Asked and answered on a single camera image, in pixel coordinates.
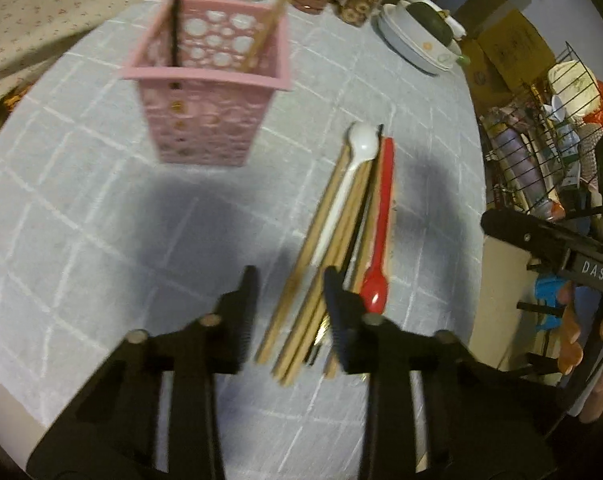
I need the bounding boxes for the floral cabinet cloth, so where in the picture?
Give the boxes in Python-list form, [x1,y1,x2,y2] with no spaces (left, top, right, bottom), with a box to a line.
[0,0,202,126]

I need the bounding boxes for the large cardboard box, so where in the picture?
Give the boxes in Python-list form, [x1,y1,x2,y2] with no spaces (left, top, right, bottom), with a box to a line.
[476,10,557,91]

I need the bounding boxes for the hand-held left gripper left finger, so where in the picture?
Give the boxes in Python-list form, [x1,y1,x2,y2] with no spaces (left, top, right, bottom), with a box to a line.
[26,265,259,480]

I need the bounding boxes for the dark green squash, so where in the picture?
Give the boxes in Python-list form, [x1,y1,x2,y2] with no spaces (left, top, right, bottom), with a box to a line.
[404,1,455,47]

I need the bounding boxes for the person's right hand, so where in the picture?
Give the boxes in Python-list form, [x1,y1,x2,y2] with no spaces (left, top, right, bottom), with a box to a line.
[556,280,603,423]

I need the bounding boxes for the white plastic spoon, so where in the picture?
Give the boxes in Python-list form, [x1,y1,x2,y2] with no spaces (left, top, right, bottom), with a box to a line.
[309,121,381,268]

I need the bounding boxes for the black chopstick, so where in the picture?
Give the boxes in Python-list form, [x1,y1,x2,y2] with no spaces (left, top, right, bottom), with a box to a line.
[306,124,385,365]
[168,0,184,68]

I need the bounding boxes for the white floral ceramic bowl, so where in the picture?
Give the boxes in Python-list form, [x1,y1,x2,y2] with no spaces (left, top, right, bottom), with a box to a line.
[376,10,452,77]

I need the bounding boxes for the wooden chopstick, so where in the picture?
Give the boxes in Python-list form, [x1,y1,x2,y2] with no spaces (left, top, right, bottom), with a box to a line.
[241,0,319,75]

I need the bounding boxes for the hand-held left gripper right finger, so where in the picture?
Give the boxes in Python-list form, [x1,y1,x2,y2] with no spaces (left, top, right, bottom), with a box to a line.
[324,266,557,480]

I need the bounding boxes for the small cardboard box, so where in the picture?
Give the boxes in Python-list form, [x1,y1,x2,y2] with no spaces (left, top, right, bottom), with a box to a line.
[461,40,512,106]

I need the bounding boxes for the black wire rack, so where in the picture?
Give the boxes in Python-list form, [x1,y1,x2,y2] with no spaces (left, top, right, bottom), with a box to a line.
[479,42,603,221]

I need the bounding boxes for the grey checked tablecloth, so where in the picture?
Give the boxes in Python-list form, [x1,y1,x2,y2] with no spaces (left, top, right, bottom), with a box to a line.
[0,7,487,441]

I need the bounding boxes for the purple bottle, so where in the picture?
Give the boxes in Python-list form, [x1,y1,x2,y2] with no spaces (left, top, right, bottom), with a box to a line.
[491,127,525,196]

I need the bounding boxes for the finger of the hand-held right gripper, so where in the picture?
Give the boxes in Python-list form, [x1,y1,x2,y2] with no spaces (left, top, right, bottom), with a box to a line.
[480,207,603,268]

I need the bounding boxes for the white cloth bag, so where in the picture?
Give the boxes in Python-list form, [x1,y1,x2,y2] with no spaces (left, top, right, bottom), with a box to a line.
[549,60,599,106]

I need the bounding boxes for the pink perforated utensil basket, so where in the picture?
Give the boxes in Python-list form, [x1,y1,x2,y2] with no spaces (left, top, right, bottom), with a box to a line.
[118,0,294,167]

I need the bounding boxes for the red plastic spoon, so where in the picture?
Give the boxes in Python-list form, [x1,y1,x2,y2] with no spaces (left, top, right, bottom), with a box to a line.
[359,136,396,313]

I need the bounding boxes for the bundle of wooden chopsticks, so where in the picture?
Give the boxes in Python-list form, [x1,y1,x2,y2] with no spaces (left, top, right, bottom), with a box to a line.
[254,127,399,386]

